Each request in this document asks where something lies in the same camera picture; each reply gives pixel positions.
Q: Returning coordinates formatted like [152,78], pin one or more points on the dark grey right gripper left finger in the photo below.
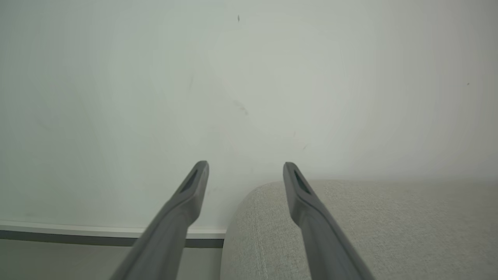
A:
[167,233]

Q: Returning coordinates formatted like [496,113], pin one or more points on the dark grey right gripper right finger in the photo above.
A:
[323,241]

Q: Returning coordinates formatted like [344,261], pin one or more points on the light grey fabric sofa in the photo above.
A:
[408,233]

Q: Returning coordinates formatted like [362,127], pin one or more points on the white and black baseboard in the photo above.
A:
[58,232]

